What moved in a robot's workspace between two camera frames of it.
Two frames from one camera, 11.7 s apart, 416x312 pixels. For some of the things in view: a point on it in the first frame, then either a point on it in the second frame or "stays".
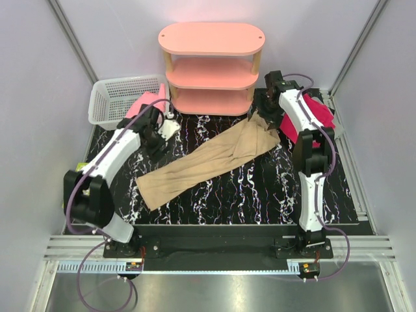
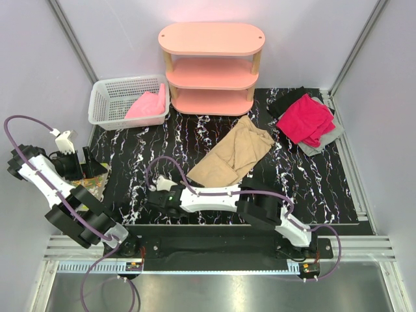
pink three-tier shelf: (212, 67) stays
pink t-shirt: (148, 98) stays
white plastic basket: (111, 99) stays
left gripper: (156, 153) to (93, 168)
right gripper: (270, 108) to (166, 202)
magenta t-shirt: (321, 111) stays
